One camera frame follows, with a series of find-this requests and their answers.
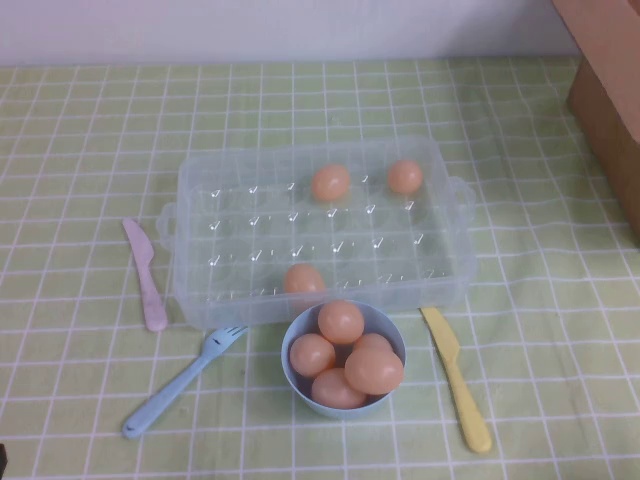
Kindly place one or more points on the orange egg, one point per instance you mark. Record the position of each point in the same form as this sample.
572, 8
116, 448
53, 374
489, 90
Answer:
405, 176
311, 355
337, 390
330, 182
374, 371
341, 322
304, 279
372, 342

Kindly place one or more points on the clear plastic egg box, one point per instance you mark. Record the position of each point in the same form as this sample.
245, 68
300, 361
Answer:
240, 225

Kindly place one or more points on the brown cardboard box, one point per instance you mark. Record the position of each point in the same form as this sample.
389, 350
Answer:
610, 125

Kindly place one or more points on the light blue bowl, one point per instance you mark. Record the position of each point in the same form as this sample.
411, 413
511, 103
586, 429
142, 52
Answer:
345, 412

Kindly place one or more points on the pink plastic knife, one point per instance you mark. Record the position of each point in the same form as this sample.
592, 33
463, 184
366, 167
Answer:
147, 280

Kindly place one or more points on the yellow plastic knife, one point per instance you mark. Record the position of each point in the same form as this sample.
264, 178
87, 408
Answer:
460, 385

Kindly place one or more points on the light blue plastic fork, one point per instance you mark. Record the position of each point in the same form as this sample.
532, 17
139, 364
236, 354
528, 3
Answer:
170, 395

